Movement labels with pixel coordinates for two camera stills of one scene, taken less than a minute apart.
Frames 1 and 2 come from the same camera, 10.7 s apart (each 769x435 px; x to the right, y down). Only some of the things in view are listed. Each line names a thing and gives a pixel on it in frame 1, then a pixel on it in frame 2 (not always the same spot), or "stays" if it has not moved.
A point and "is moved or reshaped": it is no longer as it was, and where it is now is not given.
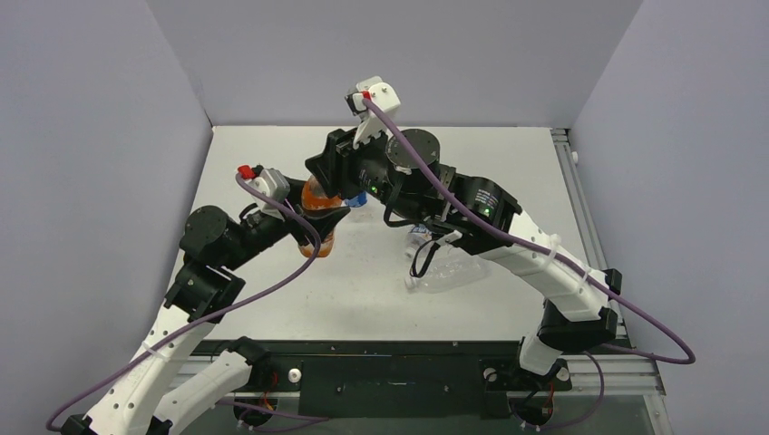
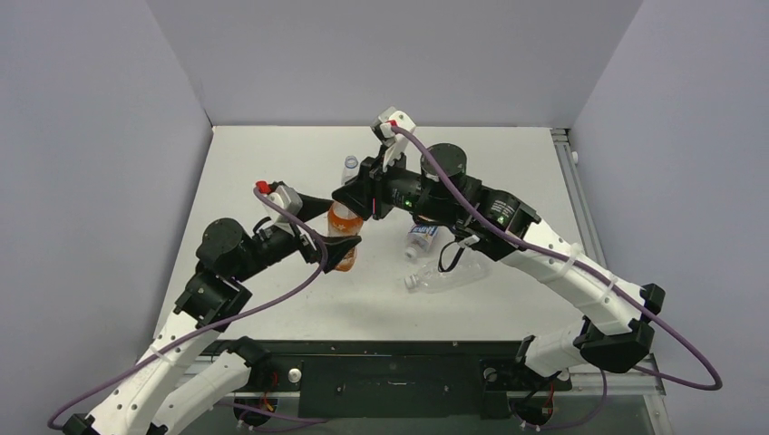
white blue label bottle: [419, 235] stays
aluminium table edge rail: [620, 370] stays
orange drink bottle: [313, 198] is moved or reshaped
